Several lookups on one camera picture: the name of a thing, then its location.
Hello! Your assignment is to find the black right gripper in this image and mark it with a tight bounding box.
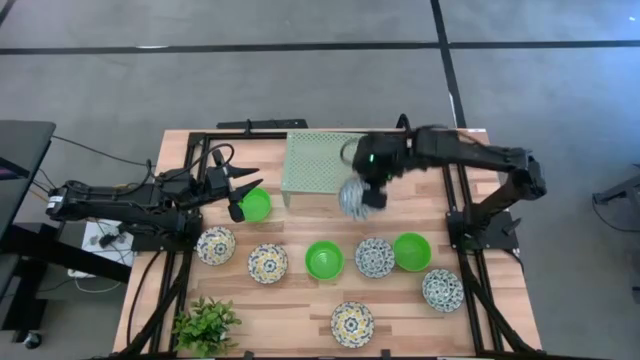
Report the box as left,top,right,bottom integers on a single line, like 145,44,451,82
352,132,416,210

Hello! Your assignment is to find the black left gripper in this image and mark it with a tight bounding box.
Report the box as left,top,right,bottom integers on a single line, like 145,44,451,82
203,165,265,224

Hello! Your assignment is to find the teal floral ceramic bowl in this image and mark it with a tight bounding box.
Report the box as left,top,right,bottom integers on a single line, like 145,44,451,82
354,237,396,279
338,175,374,222
421,268,465,314

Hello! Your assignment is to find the green plastic bowl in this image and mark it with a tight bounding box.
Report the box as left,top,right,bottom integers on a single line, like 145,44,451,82
304,240,345,281
392,232,433,273
238,187,273,224

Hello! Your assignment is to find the yellow floral ceramic bowl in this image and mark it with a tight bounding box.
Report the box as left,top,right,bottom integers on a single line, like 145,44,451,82
330,300,376,349
195,225,237,267
247,243,289,285

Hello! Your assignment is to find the black flat bar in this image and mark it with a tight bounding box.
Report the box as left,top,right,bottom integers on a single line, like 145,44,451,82
216,118,309,131

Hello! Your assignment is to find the green perforated metal shelf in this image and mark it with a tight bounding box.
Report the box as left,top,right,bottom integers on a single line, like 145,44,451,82
280,130,371,207

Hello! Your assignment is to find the white power strip board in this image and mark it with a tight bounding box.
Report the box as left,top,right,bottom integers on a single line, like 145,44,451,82
79,219,139,266

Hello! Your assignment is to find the green plant in white pot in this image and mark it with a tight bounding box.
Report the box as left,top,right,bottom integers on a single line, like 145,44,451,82
172,295,243,359

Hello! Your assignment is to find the dark desk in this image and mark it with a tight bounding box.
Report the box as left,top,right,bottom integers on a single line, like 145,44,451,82
0,119,132,346

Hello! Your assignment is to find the black stand base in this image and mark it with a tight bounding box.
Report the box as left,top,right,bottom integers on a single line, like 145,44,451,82
592,164,640,234

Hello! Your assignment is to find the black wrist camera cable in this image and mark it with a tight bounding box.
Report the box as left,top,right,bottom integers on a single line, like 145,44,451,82
197,143,236,174

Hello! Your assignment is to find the thin black floor cable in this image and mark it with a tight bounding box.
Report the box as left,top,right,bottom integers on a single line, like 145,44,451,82
52,134,157,169

